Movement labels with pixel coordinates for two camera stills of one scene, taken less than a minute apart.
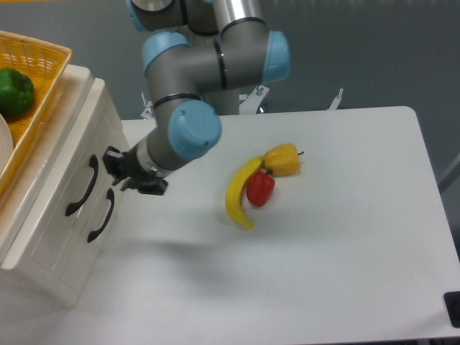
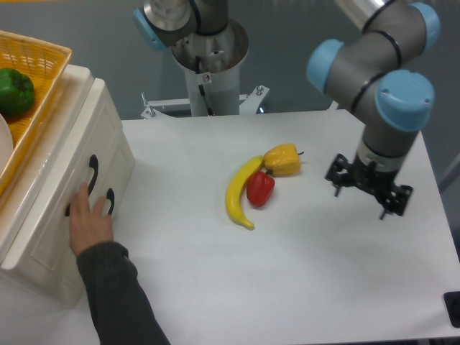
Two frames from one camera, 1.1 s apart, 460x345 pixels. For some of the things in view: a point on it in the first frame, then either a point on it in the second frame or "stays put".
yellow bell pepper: [283, 160] stays put
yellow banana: [236, 186] stays put
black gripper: [127, 165] → [373, 180]
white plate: [6, 146] stays put
